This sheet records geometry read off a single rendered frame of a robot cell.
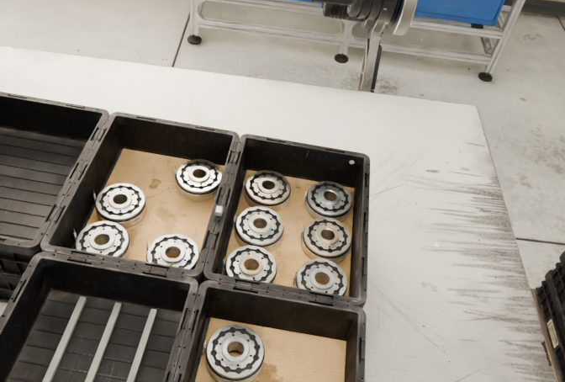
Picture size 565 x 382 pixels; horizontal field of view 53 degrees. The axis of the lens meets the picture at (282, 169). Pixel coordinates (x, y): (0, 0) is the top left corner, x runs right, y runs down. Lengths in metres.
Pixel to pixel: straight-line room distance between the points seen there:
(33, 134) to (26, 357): 0.58
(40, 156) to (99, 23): 2.07
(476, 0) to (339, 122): 1.61
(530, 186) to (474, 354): 1.63
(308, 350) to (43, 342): 0.47
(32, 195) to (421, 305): 0.90
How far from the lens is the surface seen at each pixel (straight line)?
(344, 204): 1.28
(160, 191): 1.30
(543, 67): 3.76
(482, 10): 3.22
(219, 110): 1.71
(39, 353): 1.12
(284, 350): 1.09
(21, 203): 1.33
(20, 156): 1.43
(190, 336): 0.98
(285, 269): 1.18
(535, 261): 2.58
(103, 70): 1.88
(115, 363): 1.09
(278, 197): 1.26
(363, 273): 1.09
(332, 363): 1.10
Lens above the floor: 1.80
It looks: 45 degrees down
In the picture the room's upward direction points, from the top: 9 degrees clockwise
